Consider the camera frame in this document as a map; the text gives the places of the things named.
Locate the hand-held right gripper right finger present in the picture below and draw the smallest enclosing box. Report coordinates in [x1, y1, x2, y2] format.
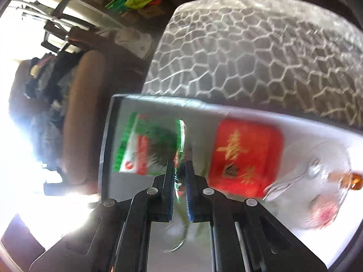
[184, 160, 328, 272]

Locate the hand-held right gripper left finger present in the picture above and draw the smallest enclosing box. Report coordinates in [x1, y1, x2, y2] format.
[28, 160, 178, 272]

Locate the green snack packet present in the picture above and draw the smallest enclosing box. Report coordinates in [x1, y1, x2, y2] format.
[112, 112, 188, 176]

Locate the red box with gold print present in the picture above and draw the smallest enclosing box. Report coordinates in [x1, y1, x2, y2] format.
[207, 118, 284, 199]

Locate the brown armchair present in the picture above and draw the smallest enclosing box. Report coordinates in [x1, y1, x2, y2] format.
[8, 49, 108, 187]

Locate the metal spoon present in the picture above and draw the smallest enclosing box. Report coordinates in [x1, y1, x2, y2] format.
[264, 159, 322, 202]

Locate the grey web-patterned rug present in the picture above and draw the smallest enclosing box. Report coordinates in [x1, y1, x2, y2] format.
[142, 0, 363, 129]

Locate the white plastic bag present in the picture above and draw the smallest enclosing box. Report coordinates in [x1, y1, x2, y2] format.
[113, 30, 154, 60]

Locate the clear glass dish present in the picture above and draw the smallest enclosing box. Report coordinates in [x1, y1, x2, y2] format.
[267, 142, 351, 230]

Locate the pile of clothes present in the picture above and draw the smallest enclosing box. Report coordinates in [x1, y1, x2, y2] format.
[24, 55, 77, 119]

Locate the amber glass bottle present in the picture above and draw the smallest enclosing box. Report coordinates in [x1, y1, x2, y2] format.
[326, 170, 363, 190]

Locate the dark wooden chair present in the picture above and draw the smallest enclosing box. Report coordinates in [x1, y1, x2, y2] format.
[41, 0, 114, 54]

